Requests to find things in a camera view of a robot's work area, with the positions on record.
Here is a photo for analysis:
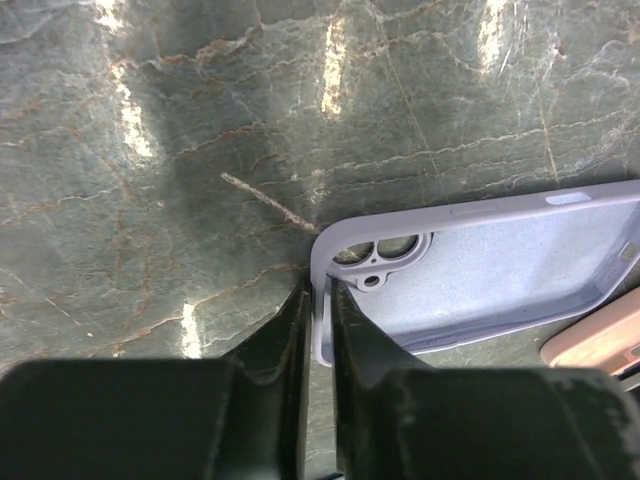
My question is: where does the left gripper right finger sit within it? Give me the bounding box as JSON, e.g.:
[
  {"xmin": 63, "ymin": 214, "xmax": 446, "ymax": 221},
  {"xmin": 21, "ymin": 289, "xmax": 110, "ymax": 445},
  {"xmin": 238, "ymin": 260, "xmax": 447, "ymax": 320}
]
[{"xmin": 331, "ymin": 280, "xmax": 639, "ymax": 479}]

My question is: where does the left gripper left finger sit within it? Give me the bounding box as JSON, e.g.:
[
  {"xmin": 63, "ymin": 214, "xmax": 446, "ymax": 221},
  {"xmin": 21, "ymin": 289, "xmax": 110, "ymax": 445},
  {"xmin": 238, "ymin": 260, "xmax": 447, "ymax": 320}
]
[{"xmin": 1, "ymin": 282, "xmax": 311, "ymax": 479}]

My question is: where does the lavender phone case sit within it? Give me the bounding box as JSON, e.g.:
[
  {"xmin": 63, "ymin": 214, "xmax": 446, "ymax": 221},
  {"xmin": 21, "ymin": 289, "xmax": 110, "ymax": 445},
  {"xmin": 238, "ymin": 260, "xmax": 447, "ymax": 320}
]
[{"xmin": 310, "ymin": 180, "xmax": 639, "ymax": 366}]

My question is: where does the pink phone case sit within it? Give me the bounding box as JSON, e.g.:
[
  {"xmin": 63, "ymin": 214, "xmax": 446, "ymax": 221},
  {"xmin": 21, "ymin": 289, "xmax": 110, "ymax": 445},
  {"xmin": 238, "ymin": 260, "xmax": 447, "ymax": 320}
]
[{"xmin": 540, "ymin": 304, "xmax": 639, "ymax": 375}]

